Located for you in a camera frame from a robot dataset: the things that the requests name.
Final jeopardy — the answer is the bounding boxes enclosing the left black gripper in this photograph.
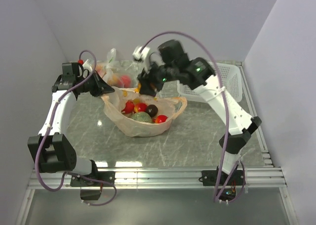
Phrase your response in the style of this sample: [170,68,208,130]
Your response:
[77,70,115,98]

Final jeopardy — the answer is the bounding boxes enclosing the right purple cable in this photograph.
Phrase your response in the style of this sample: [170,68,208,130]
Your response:
[142,31,246,203]

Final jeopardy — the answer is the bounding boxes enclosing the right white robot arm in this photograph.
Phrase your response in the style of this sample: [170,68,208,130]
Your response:
[133,39,262,185]

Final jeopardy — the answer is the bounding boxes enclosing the dark brown fake fruit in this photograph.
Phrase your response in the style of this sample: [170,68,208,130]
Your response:
[145,104,158,117]

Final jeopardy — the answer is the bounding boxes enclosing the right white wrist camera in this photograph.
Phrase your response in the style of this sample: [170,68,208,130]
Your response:
[132,46,152,73]

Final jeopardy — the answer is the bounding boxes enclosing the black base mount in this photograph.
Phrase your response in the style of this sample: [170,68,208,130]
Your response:
[198,169,246,202]
[70,171,117,204]

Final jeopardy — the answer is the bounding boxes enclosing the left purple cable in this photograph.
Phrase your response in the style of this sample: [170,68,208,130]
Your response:
[34,49,118,207]

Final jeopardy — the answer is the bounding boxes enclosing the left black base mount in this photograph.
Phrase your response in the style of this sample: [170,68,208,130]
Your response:
[70,171,117,204]

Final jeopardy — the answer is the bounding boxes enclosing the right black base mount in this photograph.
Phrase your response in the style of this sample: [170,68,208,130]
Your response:
[198,169,246,202]

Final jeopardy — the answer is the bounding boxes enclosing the clear tied bag of fruits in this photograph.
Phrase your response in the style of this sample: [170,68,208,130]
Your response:
[96,48,132,88]

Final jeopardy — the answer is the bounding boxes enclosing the green netted fake melon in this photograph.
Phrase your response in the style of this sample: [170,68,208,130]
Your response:
[130,112,153,123]

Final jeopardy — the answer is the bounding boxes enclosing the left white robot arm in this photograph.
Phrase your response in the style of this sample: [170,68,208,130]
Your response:
[27,63,114,187]

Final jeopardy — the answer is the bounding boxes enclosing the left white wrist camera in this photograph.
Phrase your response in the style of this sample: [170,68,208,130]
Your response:
[77,59,93,74]

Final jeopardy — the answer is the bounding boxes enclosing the red fake apple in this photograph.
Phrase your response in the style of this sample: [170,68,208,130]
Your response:
[153,114,168,124]
[121,100,134,114]
[134,103,147,113]

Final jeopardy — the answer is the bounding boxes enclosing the purple cable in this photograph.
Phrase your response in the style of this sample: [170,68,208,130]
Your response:
[142,31,246,203]
[34,49,118,207]

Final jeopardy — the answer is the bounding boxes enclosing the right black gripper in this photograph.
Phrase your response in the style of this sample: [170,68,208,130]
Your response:
[137,57,177,98]

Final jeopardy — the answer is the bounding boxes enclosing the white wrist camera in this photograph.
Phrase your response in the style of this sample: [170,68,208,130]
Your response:
[77,59,93,74]
[132,46,152,73]

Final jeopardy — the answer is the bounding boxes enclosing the beige plastic bag orange prints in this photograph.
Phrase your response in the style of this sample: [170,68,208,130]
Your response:
[101,87,187,137]

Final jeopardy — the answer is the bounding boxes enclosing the white perforated plastic basket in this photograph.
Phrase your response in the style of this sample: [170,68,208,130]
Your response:
[177,63,242,103]

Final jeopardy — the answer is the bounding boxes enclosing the aluminium front rail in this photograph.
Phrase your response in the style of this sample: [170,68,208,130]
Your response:
[27,167,288,190]

